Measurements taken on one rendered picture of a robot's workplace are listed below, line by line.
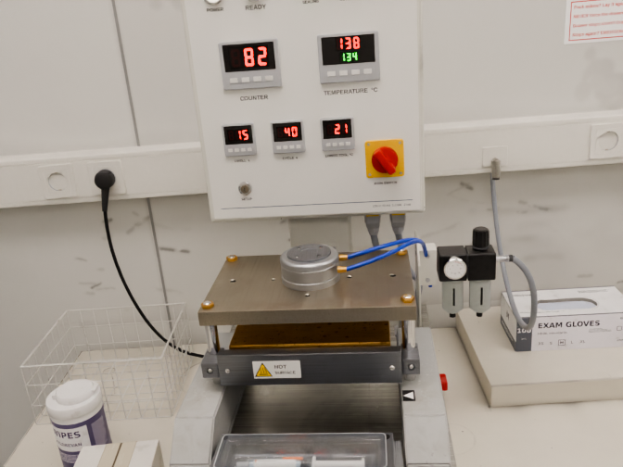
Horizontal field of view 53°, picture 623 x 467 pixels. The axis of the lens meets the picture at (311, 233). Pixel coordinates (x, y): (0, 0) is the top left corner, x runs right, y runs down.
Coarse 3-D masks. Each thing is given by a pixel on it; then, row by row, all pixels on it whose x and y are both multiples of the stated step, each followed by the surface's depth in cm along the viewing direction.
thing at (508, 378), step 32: (480, 320) 133; (480, 352) 121; (512, 352) 120; (544, 352) 119; (576, 352) 119; (608, 352) 118; (512, 384) 111; (544, 384) 110; (576, 384) 110; (608, 384) 110
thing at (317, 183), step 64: (192, 0) 85; (256, 0) 84; (320, 0) 83; (384, 0) 83; (192, 64) 88; (320, 64) 86; (384, 64) 86; (256, 128) 90; (320, 128) 90; (384, 128) 89; (256, 192) 94; (320, 192) 93; (384, 192) 92
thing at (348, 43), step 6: (342, 36) 84; (348, 36) 84; (354, 36) 84; (360, 36) 84; (336, 42) 85; (342, 42) 85; (348, 42) 85; (354, 42) 84; (360, 42) 84; (336, 48) 85; (342, 48) 85; (348, 48) 85; (354, 48) 85; (360, 48) 85
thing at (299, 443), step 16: (224, 448) 69; (240, 448) 69; (256, 448) 68; (272, 448) 68; (288, 448) 68; (304, 448) 68; (320, 448) 68; (336, 448) 67; (352, 448) 67; (368, 448) 67; (384, 448) 67; (224, 464) 66; (240, 464) 66; (256, 464) 66; (272, 464) 66; (288, 464) 66; (304, 464) 65; (320, 464) 65; (336, 464) 65; (352, 464) 65; (368, 464) 65; (384, 464) 64
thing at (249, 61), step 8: (232, 48) 86; (240, 48) 86; (248, 48) 86; (256, 48) 86; (264, 48) 86; (232, 56) 86; (240, 56) 86; (248, 56) 86; (256, 56) 86; (264, 56) 86; (232, 64) 87; (240, 64) 87; (248, 64) 87; (256, 64) 87; (264, 64) 87
